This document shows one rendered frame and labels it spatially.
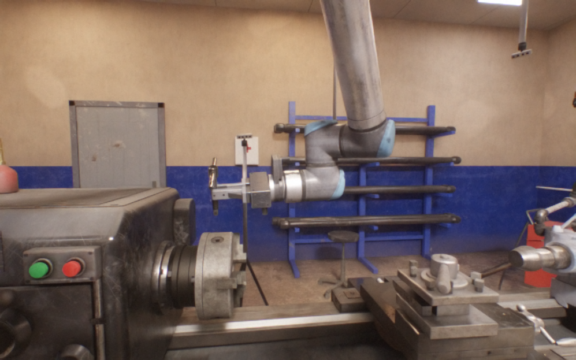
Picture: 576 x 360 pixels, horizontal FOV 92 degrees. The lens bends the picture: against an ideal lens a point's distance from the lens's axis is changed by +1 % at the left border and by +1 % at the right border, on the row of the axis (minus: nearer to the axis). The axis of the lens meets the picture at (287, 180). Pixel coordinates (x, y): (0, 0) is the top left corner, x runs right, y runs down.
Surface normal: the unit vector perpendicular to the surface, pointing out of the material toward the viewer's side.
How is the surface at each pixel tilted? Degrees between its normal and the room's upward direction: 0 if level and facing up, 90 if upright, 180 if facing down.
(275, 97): 90
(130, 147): 90
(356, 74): 128
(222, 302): 102
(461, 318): 0
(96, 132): 90
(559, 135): 90
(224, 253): 43
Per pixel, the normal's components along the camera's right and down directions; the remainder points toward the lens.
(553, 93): -0.99, 0.00
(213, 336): 0.13, 0.07
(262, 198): 0.16, 0.40
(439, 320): 0.00, -1.00
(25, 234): 0.09, -0.66
